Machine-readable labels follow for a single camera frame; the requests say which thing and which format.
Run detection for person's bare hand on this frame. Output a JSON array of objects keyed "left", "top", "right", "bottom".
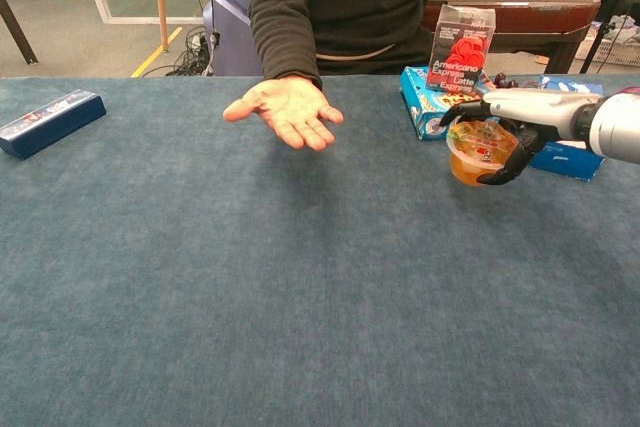
[{"left": 222, "top": 77, "right": 345, "bottom": 152}]

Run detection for silver black robot right hand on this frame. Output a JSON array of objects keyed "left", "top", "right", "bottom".
[{"left": 438, "top": 88, "right": 584, "bottom": 187}]

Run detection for orange jelly cup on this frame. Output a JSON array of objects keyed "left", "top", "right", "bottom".
[{"left": 444, "top": 118, "right": 521, "bottom": 189}]

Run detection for person's black-sleeved forearm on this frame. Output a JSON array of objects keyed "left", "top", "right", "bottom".
[{"left": 249, "top": 0, "right": 324, "bottom": 91}]

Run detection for blue sandwich cookie box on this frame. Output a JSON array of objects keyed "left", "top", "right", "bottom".
[{"left": 527, "top": 74, "right": 607, "bottom": 183}]

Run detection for clear box red coffee capsules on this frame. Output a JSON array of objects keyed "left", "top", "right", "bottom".
[{"left": 426, "top": 3, "right": 498, "bottom": 96}]

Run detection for light blue snack box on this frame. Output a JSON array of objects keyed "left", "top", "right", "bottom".
[{"left": 399, "top": 65, "right": 501, "bottom": 142}]

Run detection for long dark blue box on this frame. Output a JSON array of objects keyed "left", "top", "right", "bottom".
[{"left": 0, "top": 88, "right": 108, "bottom": 161}]

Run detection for dark red ribbon bow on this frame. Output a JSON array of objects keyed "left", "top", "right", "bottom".
[{"left": 492, "top": 71, "right": 524, "bottom": 91}]

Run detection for brown wooden table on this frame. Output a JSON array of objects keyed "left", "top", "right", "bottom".
[{"left": 422, "top": 0, "right": 602, "bottom": 76}]

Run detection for white plastic basket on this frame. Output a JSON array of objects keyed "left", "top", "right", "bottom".
[{"left": 574, "top": 16, "right": 640, "bottom": 67}]

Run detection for lavender blue machine base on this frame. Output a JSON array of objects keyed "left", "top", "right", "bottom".
[{"left": 202, "top": 0, "right": 266, "bottom": 77}]

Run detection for black tripod stand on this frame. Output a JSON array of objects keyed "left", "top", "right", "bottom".
[{"left": 578, "top": 0, "right": 640, "bottom": 76}]

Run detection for blue felt tablecloth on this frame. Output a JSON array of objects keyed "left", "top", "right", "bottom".
[{"left": 0, "top": 75, "right": 640, "bottom": 427}]

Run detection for dark slanted table leg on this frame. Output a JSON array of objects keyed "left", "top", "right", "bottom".
[{"left": 0, "top": 0, "right": 40, "bottom": 67}]

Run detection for tangle of floor cables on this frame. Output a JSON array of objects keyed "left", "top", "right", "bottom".
[{"left": 167, "top": 26, "right": 221, "bottom": 77}]

